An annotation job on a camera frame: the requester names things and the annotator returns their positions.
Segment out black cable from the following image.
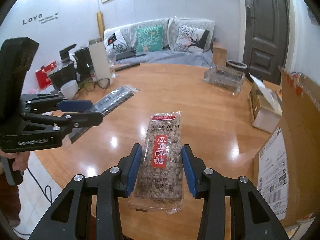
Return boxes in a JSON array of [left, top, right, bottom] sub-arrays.
[[26, 166, 57, 207]]

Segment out person's left hand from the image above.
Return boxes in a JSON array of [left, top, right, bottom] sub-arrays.
[[11, 151, 30, 173]]

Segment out large labelled cardboard box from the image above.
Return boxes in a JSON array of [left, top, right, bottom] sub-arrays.
[[252, 66, 320, 228]]

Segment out white tree-print cushion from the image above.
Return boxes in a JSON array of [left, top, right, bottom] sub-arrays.
[[176, 24, 210, 53]]

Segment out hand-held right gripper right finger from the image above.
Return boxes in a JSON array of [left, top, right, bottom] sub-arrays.
[[181, 144, 283, 240]]

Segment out white thermos bottle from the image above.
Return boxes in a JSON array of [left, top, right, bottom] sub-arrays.
[[89, 38, 112, 80]]

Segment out black kettle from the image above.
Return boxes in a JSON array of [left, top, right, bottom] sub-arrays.
[[74, 45, 94, 80]]

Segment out small open cardboard box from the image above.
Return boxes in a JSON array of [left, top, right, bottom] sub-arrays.
[[249, 72, 283, 133]]

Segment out person's dark red clothing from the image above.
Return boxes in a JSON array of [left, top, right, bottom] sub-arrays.
[[0, 177, 22, 230]]

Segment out wooden stick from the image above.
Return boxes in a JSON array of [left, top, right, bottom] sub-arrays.
[[96, 11, 105, 39]]

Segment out eyeglasses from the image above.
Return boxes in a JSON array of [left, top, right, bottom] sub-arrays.
[[79, 78, 111, 97]]

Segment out wall lettering decal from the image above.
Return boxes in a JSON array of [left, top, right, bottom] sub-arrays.
[[22, 12, 60, 26]]

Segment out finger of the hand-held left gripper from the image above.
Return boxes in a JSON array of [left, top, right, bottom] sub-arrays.
[[20, 93, 93, 115], [15, 112, 103, 143]]

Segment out grey door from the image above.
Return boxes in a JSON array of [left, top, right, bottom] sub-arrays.
[[242, 0, 292, 85]]

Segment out black bar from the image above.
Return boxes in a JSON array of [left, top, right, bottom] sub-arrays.
[[114, 62, 142, 72]]

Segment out wooden cabinet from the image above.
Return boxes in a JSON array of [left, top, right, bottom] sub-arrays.
[[212, 41, 227, 68]]

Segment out black flat device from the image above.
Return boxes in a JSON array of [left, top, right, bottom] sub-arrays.
[[115, 51, 147, 61]]

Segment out glass ashtray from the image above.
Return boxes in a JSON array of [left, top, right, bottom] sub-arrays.
[[204, 65, 245, 97]]

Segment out black water spout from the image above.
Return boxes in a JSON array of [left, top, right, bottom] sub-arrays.
[[59, 43, 77, 62]]

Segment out grey sofa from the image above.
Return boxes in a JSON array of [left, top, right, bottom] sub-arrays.
[[103, 17, 217, 68]]

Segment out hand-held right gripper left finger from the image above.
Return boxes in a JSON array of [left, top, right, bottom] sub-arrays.
[[30, 143, 143, 240]]

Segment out dark striped clear snack packet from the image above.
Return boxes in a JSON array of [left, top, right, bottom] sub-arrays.
[[68, 86, 141, 144]]

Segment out black electric pot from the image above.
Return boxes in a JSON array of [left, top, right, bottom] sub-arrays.
[[47, 61, 77, 92]]

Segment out seed candy bar packet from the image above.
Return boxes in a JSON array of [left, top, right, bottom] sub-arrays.
[[127, 110, 185, 215]]

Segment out wine glass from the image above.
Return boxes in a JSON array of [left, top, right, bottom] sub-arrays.
[[106, 49, 119, 78]]

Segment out teal tree-print cushion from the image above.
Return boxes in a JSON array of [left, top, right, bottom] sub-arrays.
[[136, 26, 163, 52]]

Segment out white cup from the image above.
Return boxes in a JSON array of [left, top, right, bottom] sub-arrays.
[[58, 80, 80, 99]]

